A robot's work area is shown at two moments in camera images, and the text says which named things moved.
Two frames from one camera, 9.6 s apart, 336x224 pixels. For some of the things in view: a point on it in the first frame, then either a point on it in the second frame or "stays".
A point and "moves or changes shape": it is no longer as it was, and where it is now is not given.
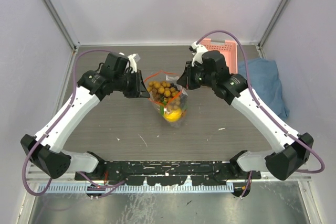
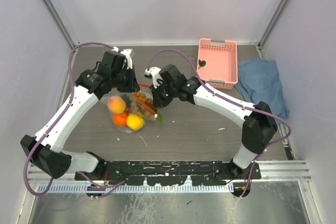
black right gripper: [186, 80] to [157, 100]
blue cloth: [264, 80] stays
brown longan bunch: [166, 93] moves or changes shape
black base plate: [169, 172] stays
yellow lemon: [174, 116] to [135, 121]
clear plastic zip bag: [168, 96] to [129, 110]
